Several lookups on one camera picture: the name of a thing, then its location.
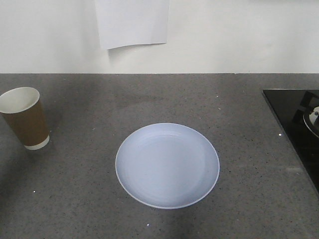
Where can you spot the brown paper cup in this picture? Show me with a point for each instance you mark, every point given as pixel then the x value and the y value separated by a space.
pixel 22 110

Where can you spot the light blue plate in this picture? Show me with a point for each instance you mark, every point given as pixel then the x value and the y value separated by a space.
pixel 167 166

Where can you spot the black gas stove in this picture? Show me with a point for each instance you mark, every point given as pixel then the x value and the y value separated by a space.
pixel 297 111

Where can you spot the white paper on wall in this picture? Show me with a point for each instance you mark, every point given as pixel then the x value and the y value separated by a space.
pixel 131 22

